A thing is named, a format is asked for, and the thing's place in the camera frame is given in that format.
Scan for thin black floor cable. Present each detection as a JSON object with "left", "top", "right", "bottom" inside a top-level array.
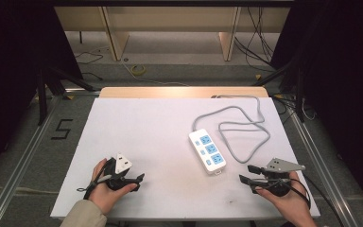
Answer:
[{"left": 74, "top": 50, "right": 105, "bottom": 81}]

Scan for wooden table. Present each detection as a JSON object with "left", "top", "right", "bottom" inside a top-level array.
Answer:
[{"left": 98, "top": 86, "right": 269, "bottom": 99}]

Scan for beige wooden desk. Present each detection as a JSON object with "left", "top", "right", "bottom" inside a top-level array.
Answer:
[{"left": 54, "top": 6, "right": 291, "bottom": 62}]

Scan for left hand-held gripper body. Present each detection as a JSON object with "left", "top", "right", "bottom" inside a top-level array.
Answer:
[{"left": 103, "top": 152, "right": 137, "bottom": 192}]

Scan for black metal stand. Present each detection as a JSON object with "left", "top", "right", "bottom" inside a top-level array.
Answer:
[
  {"left": 252, "top": 61, "right": 307, "bottom": 123},
  {"left": 35, "top": 65, "right": 97, "bottom": 126}
]

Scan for person's right hand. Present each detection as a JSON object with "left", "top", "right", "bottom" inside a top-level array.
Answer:
[{"left": 254, "top": 171, "right": 318, "bottom": 227}]

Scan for hand-held gripper cable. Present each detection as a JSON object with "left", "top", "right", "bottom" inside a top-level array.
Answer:
[
  {"left": 76, "top": 157, "right": 116, "bottom": 201},
  {"left": 277, "top": 172, "right": 346, "bottom": 227}
]

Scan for left hand-held gripper cable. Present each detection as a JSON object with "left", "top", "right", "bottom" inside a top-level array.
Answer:
[{"left": 76, "top": 157, "right": 116, "bottom": 201}]

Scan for yellow tape roll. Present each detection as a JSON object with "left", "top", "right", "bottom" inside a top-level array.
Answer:
[{"left": 130, "top": 63, "right": 147, "bottom": 77}]

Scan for aluminium floor rail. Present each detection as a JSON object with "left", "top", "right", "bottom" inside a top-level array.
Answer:
[
  {"left": 0, "top": 94, "right": 62, "bottom": 227},
  {"left": 286, "top": 106, "right": 361, "bottom": 227}
]

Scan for grey power strip cable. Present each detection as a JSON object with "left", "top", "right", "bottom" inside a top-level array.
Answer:
[{"left": 191, "top": 94, "right": 271, "bottom": 165}]

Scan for person's left hand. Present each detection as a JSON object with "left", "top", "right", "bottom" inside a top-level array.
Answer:
[{"left": 88, "top": 158, "right": 139, "bottom": 216}]

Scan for white power strip blue sockets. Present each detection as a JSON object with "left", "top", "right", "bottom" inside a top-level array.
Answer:
[{"left": 188, "top": 128, "right": 228, "bottom": 176}]

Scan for right hand-held gripper cable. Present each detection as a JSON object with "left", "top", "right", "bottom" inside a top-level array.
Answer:
[{"left": 277, "top": 172, "right": 346, "bottom": 227}]

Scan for bundle of black floor cables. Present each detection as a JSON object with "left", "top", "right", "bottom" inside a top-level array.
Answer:
[{"left": 233, "top": 6, "right": 285, "bottom": 70}]

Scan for white floor cable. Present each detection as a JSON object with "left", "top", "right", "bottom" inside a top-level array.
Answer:
[{"left": 119, "top": 59, "right": 190, "bottom": 87}]

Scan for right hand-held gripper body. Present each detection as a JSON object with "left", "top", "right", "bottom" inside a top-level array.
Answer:
[{"left": 258, "top": 157, "right": 306, "bottom": 199}]

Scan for black curtain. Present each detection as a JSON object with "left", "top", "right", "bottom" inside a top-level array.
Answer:
[
  {"left": 269, "top": 0, "right": 363, "bottom": 219},
  {"left": 0, "top": 0, "right": 83, "bottom": 184}
]

